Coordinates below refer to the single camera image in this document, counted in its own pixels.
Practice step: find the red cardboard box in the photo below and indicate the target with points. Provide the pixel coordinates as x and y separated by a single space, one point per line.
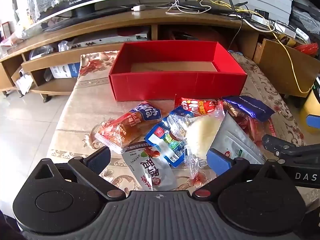
175 85

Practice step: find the floral tablecloth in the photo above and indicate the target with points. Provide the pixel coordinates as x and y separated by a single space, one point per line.
82 120

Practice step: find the clear plastic bag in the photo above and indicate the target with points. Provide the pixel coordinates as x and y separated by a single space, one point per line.
64 46

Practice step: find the red snack packet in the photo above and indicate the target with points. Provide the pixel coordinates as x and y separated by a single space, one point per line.
200 105

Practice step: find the clear packet with white pastry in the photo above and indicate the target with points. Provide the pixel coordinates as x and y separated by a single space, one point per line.
200 135

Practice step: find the brown cardboard box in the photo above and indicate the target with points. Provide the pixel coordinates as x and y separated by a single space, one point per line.
277 67

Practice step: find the orange and blue snack packet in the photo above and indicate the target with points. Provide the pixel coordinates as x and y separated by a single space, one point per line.
125 127

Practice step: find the yellow bin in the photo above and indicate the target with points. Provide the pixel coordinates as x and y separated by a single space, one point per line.
308 102

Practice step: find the silver white pouch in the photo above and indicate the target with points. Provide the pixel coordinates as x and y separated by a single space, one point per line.
235 140

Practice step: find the red plastic bag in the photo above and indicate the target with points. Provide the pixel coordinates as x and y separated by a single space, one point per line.
306 48

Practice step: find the white and blue carton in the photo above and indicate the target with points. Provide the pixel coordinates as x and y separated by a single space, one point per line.
65 71

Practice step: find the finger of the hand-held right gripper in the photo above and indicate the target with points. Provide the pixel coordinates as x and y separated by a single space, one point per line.
314 121
280 146

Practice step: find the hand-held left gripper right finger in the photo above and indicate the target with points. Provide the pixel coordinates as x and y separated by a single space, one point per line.
220 163

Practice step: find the silver set-top box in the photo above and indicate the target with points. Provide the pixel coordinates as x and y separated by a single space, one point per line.
100 42

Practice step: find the dark blue wafer packet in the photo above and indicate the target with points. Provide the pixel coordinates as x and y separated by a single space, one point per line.
252 107

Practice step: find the blue and white snack packet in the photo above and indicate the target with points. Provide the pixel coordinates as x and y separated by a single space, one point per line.
160 135

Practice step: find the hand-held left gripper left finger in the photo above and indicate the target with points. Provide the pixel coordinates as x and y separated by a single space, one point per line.
98 160

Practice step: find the white power adapter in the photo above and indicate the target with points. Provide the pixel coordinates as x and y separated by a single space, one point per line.
137 7

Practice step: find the silver packet with red label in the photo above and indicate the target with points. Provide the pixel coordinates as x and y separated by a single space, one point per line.
150 170

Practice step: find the wooden television cabinet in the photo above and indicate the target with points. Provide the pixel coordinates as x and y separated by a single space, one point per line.
100 27

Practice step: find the white papers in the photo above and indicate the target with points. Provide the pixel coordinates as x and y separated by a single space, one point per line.
23 83

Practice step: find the clear pack of red sausages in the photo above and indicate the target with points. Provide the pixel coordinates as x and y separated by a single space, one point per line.
257 127

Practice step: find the white power strip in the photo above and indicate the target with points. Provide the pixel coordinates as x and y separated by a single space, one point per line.
260 19
285 29

